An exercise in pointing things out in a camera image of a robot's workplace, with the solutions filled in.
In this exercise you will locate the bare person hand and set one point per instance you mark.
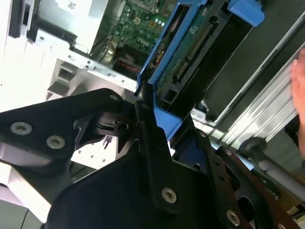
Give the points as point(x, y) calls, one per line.
point(299, 83)

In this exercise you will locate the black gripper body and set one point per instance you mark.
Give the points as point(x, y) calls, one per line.
point(114, 198)

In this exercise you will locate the hard disk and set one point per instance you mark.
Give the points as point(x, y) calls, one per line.
point(188, 47)

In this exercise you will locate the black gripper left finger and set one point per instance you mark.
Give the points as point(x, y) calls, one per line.
point(59, 114)

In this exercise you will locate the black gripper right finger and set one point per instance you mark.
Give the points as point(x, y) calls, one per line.
point(219, 171)

